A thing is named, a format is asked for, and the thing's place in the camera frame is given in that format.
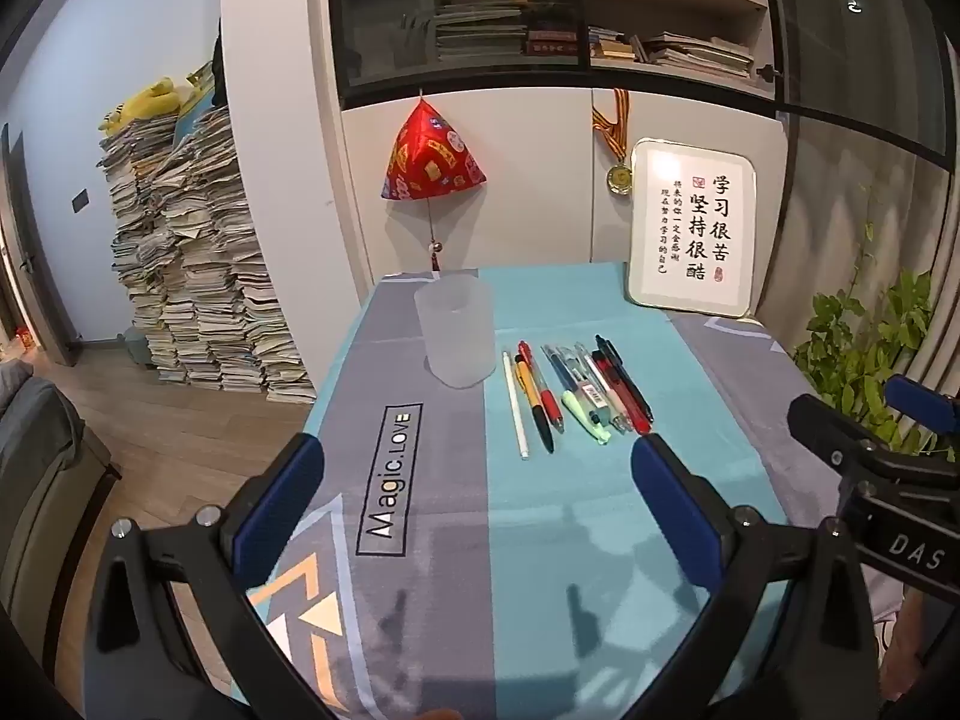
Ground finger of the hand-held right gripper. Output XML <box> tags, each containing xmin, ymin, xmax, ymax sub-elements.
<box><xmin>787</xmin><ymin>394</ymin><xmax>901</xmax><ymax>477</ymax></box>
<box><xmin>883</xmin><ymin>375</ymin><xmax>960</xmax><ymax>462</ymax></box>

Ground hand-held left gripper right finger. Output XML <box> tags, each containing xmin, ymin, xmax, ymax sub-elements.
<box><xmin>630</xmin><ymin>431</ymin><xmax>882</xmax><ymax>720</ymax></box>

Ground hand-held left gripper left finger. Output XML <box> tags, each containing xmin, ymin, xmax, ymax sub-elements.
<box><xmin>86</xmin><ymin>431</ymin><xmax>331</xmax><ymax>720</ymax></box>

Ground dark red and black pen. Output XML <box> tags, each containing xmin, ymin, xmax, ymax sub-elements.
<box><xmin>591</xmin><ymin>349</ymin><xmax>652</xmax><ymax>436</ymax></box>

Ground clear gel pen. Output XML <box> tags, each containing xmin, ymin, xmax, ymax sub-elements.
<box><xmin>574</xmin><ymin>343</ymin><xmax>633</xmax><ymax>434</ymax></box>
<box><xmin>559</xmin><ymin>345</ymin><xmax>623</xmax><ymax>428</ymax></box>

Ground green highlighter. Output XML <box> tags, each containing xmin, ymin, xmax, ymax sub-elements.
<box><xmin>562</xmin><ymin>388</ymin><xmax>608</xmax><ymax>446</ymax></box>

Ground black clip pen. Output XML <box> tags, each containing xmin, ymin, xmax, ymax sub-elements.
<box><xmin>595</xmin><ymin>334</ymin><xmax>655</xmax><ymax>422</ymax></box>

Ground yellow and black pen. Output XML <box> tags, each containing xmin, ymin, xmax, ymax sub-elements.
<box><xmin>514</xmin><ymin>355</ymin><xmax>556</xmax><ymax>455</ymax></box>

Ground red gel pen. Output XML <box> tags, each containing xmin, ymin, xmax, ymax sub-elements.
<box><xmin>517</xmin><ymin>341</ymin><xmax>565</xmax><ymax>434</ymax></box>

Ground clear pen with blue ink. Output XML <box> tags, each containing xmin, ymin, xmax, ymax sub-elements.
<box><xmin>540</xmin><ymin>345</ymin><xmax>582</xmax><ymax>402</ymax></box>

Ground slim white pen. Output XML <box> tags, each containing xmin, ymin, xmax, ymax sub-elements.
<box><xmin>502</xmin><ymin>351</ymin><xmax>529</xmax><ymax>461</ymax></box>

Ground frosted plastic cup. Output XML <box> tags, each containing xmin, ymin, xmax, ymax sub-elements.
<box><xmin>414</xmin><ymin>275</ymin><xmax>496</xmax><ymax>389</ymax></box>

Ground green leafy plant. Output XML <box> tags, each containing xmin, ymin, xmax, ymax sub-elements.
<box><xmin>791</xmin><ymin>270</ymin><xmax>938</xmax><ymax>451</ymax></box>

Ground teal and grey tablecloth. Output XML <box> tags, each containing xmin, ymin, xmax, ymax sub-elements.
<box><xmin>232</xmin><ymin>262</ymin><xmax>901</xmax><ymax>720</ymax></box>

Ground tall stack of books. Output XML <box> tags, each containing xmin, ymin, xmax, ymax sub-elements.
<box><xmin>97</xmin><ymin>101</ymin><xmax>316</xmax><ymax>406</ymax></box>

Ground framed calligraphy board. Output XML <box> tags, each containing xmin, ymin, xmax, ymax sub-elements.
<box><xmin>624</xmin><ymin>137</ymin><xmax>760</xmax><ymax>318</ymax></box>

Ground grey sofa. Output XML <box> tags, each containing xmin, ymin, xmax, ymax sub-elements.
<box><xmin>0</xmin><ymin>360</ymin><xmax>121</xmax><ymax>676</ymax></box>

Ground gold medal with striped ribbon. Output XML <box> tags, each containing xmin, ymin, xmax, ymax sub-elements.
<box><xmin>591</xmin><ymin>88</ymin><xmax>635</xmax><ymax>194</ymax></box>

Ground dark glass sliding door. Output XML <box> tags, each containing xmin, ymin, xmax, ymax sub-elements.
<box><xmin>754</xmin><ymin>0</ymin><xmax>960</xmax><ymax>391</ymax></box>

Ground red pyramid hanging ornament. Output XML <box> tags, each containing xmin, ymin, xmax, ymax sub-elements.
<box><xmin>380</xmin><ymin>94</ymin><xmax>488</xmax><ymax>271</ymax></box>

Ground stack of flat books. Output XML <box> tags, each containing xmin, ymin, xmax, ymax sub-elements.
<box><xmin>589</xmin><ymin>26</ymin><xmax>755</xmax><ymax>82</ymax></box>

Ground yellow plush toy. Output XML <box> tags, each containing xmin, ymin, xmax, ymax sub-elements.
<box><xmin>101</xmin><ymin>75</ymin><xmax>215</xmax><ymax>137</ymax></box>

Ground dark red books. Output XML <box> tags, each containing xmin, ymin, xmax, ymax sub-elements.
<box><xmin>525</xmin><ymin>28</ymin><xmax>582</xmax><ymax>56</ymax></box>

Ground dark glass-door bookcase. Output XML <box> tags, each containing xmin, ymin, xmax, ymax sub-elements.
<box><xmin>326</xmin><ymin>0</ymin><xmax>781</xmax><ymax>121</ymax></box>

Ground stack of magazines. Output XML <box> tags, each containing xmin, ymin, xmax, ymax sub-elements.
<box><xmin>431</xmin><ymin>0</ymin><xmax>527</xmax><ymax>65</ymax></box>

